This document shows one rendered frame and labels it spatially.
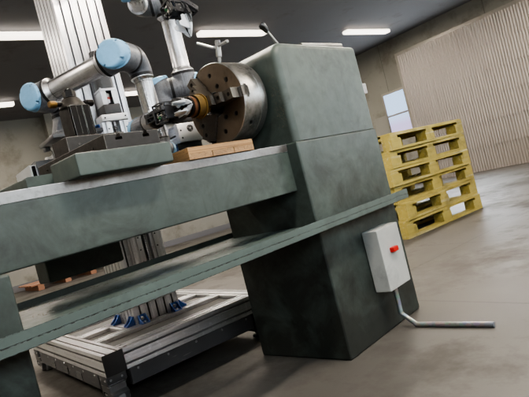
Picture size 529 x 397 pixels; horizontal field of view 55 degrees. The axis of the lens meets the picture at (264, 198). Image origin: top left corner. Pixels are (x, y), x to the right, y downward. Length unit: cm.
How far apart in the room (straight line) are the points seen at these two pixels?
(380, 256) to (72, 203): 127
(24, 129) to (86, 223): 932
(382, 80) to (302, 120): 977
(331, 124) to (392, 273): 67
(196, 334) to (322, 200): 87
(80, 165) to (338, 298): 111
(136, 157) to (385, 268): 116
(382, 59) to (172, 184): 1035
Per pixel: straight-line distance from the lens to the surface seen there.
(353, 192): 219
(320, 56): 224
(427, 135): 493
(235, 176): 175
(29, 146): 1064
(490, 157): 1054
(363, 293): 215
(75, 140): 167
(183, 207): 159
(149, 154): 148
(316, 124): 207
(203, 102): 191
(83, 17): 284
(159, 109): 192
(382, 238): 218
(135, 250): 255
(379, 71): 1179
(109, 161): 140
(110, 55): 212
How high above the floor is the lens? 72
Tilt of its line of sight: 1 degrees down
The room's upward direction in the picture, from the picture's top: 14 degrees counter-clockwise
